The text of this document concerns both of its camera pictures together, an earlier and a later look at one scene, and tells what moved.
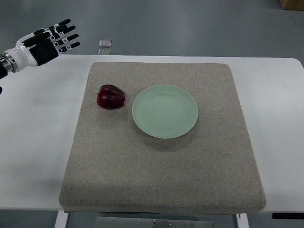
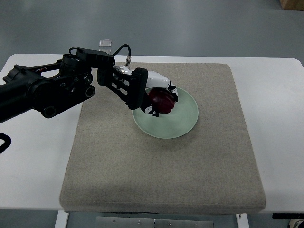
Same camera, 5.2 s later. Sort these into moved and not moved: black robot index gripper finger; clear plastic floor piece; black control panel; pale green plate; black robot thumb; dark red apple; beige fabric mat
Moved: dark red apple; black robot index gripper finger; black robot thumb
Not moved: pale green plate; clear plastic floor piece; beige fabric mat; black control panel
